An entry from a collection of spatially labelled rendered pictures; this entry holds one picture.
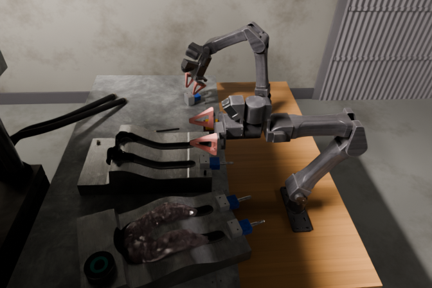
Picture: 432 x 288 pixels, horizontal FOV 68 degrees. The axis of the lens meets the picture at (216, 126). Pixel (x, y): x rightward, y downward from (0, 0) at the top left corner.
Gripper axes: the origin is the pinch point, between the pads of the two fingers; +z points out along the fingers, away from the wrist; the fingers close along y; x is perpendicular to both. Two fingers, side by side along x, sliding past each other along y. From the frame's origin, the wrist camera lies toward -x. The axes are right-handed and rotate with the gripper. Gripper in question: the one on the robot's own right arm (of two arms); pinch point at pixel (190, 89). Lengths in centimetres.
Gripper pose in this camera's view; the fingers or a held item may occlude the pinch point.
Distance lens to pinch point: 168.1
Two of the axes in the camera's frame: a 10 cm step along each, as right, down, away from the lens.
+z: -4.4, 8.3, 3.5
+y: 5.2, 5.5, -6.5
